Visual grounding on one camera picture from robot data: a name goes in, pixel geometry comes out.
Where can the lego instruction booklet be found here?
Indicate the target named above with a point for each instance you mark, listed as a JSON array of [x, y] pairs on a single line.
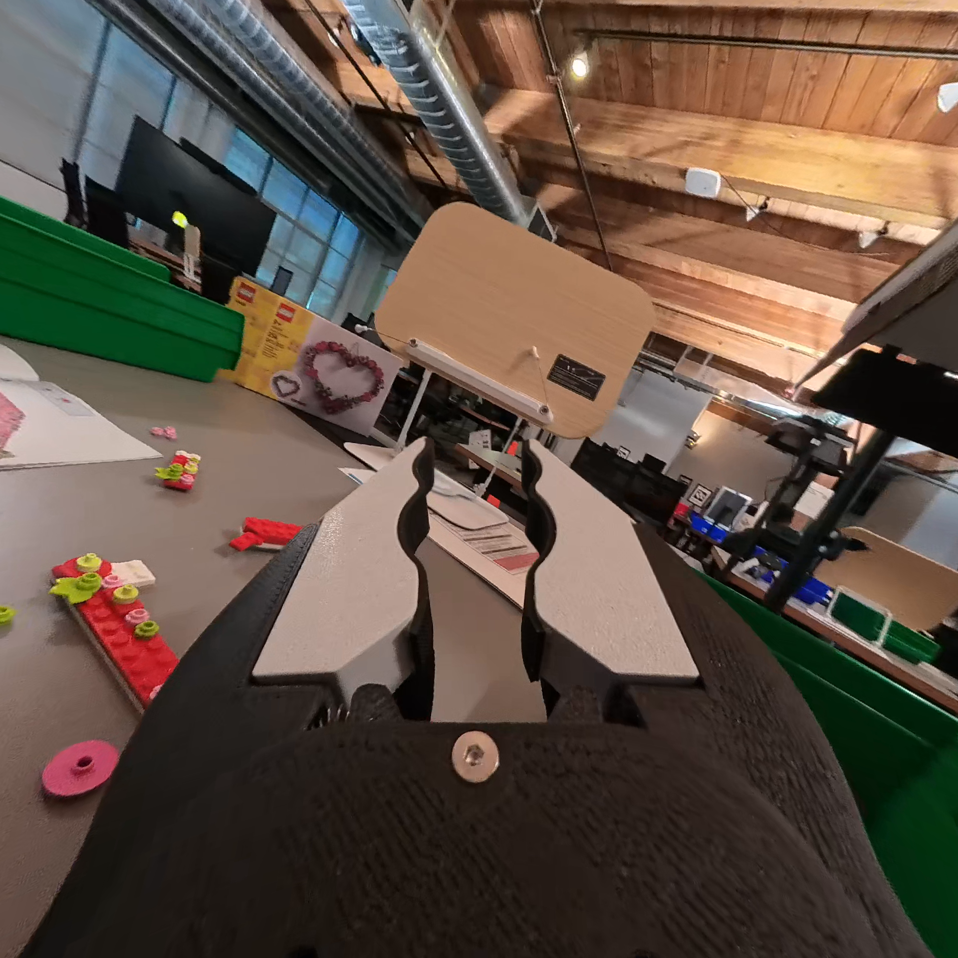
[[67, 426]]

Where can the yellow lego set box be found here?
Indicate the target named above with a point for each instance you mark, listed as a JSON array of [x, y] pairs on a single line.
[[337, 374]]

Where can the black wall monitor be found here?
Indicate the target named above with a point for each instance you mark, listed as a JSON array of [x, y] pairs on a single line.
[[194, 202]]

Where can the red lego plate pieces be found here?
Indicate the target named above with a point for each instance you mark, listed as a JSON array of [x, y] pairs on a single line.
[[266, 533]]

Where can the wooden book stand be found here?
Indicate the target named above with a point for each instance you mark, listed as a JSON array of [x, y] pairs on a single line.
[[509, 299], [898, 576]]

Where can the stack of green plastic bins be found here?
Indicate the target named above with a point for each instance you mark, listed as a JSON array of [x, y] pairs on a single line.
[[112, 314]]

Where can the studio light panel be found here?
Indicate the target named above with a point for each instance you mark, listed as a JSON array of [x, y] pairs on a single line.
[[913, 314]]

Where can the pink round lego disc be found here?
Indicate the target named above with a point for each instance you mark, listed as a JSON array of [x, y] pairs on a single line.
[[75, 771]]

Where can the black light stand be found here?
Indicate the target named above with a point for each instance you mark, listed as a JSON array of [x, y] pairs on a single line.
[[831, 516]]

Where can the silver ventilation duct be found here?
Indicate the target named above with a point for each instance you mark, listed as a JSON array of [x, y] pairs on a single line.
[[449, 112]]

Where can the white lego piece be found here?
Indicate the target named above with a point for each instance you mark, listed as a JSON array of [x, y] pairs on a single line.
[[137, 572]]

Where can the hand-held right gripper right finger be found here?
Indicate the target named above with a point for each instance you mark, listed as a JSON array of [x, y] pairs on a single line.
[[606, 591]]

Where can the small red flowered lego assembly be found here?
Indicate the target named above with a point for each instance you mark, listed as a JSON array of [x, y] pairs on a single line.
[[179, 473]]

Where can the blue storage bins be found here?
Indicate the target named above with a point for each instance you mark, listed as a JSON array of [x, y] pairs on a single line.
[[790, 584]]

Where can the white ceiling access point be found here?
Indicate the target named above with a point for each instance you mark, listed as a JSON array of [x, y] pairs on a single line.
[[702, 182]]

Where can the large green plastic bin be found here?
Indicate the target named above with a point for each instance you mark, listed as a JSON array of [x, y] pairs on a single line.
[[861, 748]]

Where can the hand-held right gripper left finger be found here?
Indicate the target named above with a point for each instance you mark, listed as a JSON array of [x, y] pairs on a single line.
[[344, 591]]

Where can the long red flowered lego plate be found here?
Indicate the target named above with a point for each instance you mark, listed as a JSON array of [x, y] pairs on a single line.
[[120, 644]]

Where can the small green bins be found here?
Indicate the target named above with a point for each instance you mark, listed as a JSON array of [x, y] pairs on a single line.
[[883, 629]]

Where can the laminated instruction sheet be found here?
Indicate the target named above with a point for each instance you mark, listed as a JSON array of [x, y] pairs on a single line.
[[486, 545]]

